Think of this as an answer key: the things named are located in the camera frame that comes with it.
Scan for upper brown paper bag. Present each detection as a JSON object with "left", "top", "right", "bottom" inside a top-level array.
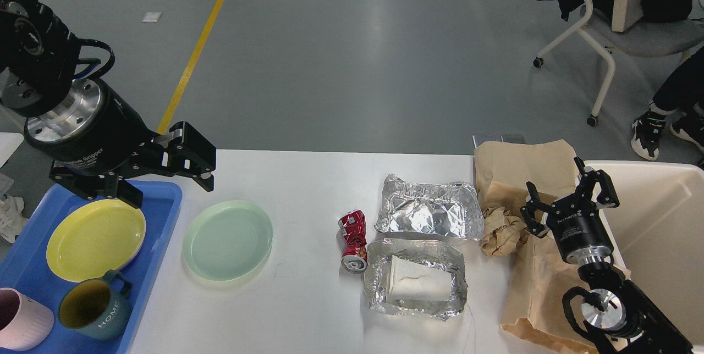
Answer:
[{"left": 474, "top": 140, "right": 578, "bottom": 216}]

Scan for crumpled aluminium foil sheet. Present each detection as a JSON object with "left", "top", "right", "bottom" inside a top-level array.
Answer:
[{"left": 374, "top": 174, "right": 485, "bottom": 241}]

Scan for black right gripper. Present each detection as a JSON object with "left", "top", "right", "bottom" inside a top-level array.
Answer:
[{"left": 520, "top": 157, "right": 620, "bottom": 264}]

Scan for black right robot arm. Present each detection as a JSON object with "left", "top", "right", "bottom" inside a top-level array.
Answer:
[{"left": 520, "top": 157, "right": 693, "bottom": 353}]

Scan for blue plastic tray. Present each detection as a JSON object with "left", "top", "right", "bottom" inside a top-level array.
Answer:
[{"left": 1, "top": 181, "right": 183, "bottom": 353}]

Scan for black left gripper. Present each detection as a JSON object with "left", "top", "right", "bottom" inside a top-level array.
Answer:
[{"left": 25, "top": 78, "right": 216, "bottom": 209}]

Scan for beige plastic bin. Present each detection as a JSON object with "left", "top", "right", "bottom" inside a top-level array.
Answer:
[{"left": 587, "top": 161, "right": 703, "bottom": 353}]

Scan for person legs black sneakers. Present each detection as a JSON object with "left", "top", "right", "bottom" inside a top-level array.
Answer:
[{"left": 630, "top": 48, "right": 703, "bottom": 161}]

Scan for aluminium foil tray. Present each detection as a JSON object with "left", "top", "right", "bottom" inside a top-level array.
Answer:
[{"left": 363, "top": 238, "right": 468, "bottom": 321}]

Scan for light green plate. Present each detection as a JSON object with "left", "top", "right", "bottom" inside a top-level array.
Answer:
[{"left": 181, "top": 200, "right": 273, "bottom": 283}]

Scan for crumpled brown paper ball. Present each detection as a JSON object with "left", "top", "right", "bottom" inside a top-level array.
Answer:
[{"left": 480, "top": 207, "right": 529, "bottom": 257}]

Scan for grey floor plate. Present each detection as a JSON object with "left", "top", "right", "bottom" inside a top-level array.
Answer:
[{"left": 472, "top": 134, "right": 526, "bottom": 149}]

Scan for white chair at left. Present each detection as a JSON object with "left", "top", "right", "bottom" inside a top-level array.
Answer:
[{"left": 0, "top": 132, "right": 24, "bottom": 168}]

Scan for white paper scrap on floor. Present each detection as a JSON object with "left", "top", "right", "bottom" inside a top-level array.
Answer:
[{"left": 141, "top": 12, "right": 163, "bottom": 23}]

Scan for grey white office chair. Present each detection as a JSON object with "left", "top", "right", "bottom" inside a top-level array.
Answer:
[{"left": 533, "top": 0, "right": 702, "bottom": 126}]

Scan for white paper cup lying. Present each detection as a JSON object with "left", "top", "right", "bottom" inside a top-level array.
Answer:
[{"left": 387, "top": 256, "right": 452, "bottom": 302}]

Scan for yellow plate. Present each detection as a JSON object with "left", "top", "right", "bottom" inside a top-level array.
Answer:
[{"left": 46, "top": 199, "right": 146, "bottom": 283}]

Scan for teal mug yellow inside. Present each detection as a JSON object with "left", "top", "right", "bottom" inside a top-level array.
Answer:
[{"left": 58, "top": 270, "right": 133, "bottom": 341}]

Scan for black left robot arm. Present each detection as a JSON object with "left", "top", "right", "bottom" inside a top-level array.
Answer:
[{"left": 1, "top": 0, "right": 216, "bottom": 208}]

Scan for lower brown paper bag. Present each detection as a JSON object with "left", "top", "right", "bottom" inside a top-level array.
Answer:
[{"left": 499, "top": 234, "right": 597, "bottom": 353}]

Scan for brown paper bag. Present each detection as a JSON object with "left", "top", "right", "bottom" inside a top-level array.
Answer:
[
  {"left": 499, "top": 234, "right": 597, "bottom": 353},
  {"left": 474, "top": 140, "right": 578, "bottom": 216}
]

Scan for pink ribbed cup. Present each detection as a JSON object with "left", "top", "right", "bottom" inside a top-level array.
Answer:
[{"left": 1, "top": 288, "right": 55, "bottom": 351}]

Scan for crushed red soda can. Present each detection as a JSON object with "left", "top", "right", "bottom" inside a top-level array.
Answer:
[{"left": 338, "top": 209, "right": 368, "bottom": 274}]

